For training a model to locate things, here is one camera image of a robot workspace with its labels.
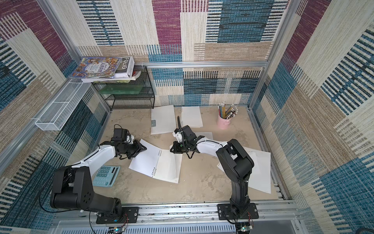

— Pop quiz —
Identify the pale green notebook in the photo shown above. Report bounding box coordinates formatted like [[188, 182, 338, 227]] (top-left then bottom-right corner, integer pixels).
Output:
[[129, 140, 182, 184]]

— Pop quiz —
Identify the grey-green notebook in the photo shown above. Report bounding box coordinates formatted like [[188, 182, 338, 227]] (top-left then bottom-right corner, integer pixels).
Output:
[[181, 106, 203, 128]]

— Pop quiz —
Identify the white spiral notebook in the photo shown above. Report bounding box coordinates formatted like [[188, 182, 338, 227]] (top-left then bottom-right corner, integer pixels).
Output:
[[151, 105, 176, 135]]

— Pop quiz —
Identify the torn white notebook page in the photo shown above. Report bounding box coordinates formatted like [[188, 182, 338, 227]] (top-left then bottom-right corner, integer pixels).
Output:
[[244, 147, 272, 194]]

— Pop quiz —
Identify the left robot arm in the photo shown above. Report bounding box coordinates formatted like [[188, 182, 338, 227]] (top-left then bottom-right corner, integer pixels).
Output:
[[50, 139, 147, 222]]

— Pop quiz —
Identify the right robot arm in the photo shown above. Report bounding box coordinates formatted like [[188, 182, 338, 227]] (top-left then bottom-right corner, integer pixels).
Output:
[[170, 130, 255, 216]]

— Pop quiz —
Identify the light blue calculator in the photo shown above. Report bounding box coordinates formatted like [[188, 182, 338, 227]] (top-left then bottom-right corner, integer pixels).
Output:
[[93, 165, 120, 188]]

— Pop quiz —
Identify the pink pencil cup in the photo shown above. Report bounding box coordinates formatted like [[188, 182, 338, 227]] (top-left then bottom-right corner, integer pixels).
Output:
[[217, 114, 231, 130]]

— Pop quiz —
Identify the bundle of pencils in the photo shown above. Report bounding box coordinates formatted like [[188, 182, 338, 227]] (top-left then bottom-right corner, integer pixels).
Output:
[[218, 102, 238, 120]]

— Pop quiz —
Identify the green folder on shelf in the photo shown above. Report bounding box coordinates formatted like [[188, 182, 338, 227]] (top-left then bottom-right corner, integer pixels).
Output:
[[99, 85, 143, 95]]

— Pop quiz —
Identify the folio book black white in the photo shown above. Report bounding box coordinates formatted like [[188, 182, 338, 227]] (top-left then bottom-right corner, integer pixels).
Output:
[[113, 56, 134, 79]]

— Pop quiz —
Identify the colourful picture book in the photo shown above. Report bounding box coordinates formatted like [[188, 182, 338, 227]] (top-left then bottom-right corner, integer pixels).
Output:
[[69, 57, 122, 79]]

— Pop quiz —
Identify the black wire shelf rack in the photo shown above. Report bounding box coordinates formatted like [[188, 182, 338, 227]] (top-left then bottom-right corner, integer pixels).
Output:
[[93, 66, 155, 111]]

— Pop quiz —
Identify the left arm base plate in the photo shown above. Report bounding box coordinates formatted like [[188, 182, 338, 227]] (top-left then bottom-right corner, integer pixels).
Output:
[[95, 206, 139, 225]]

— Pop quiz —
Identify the white wire mesh basket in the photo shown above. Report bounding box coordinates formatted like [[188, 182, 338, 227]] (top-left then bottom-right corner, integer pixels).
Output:
[[35, 79, 91, 131]]

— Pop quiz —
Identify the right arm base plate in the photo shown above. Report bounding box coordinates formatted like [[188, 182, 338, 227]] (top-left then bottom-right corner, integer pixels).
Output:
[[217, 203, 259, 221]]

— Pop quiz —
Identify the aluminium front rail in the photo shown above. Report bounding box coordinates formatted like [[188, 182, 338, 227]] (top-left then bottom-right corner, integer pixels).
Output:
[[52, 200, 300, 226]]

